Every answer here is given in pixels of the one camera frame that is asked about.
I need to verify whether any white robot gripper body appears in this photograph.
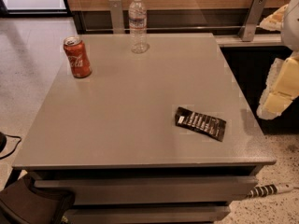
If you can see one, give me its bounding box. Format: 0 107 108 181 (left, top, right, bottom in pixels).
281 0 299 50

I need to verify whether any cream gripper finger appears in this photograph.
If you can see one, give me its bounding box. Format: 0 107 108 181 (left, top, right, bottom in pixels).
259 5 288 31
256 57 299 120

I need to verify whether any black rxbar chocolate wrapper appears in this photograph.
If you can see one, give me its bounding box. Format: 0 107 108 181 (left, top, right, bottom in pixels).
175 107 226 142

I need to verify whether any clear plastic water bottle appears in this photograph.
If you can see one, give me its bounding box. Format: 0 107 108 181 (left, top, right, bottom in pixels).
128 0 148 54

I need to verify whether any upper grey drawer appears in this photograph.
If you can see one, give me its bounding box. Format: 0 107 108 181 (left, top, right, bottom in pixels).
35 176 257 205

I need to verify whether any grey drawer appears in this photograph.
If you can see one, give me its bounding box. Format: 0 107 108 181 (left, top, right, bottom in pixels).
64 206 230 224
35 176 257 205

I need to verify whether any red coca-cola can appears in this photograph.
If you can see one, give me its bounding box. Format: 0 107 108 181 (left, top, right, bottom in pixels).
64 36 92 78

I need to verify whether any lower grey drawer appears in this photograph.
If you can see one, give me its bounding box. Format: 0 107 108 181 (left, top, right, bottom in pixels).
64 206 230 224

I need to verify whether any black chair seat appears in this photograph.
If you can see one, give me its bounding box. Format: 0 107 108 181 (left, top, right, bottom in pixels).
0 175 75 224

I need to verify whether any right metal bracket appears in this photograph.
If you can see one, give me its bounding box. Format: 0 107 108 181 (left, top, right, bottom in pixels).
238 0 267 42

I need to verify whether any metal bracket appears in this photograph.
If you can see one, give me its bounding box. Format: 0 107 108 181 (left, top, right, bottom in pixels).
238 0 267 42
108 0 125 34

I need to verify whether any black white striped cable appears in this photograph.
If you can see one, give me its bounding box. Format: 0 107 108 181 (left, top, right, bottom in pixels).
247 182 294 199

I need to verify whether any left metal bracket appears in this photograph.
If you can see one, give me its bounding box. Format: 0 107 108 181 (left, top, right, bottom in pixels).
108 0 125 34

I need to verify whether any horizontal metal rail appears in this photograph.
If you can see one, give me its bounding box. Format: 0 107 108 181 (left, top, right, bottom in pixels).
82 26 245 35

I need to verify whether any black cable on floor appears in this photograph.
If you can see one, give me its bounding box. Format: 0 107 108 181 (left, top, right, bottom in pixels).
0 132 22 161

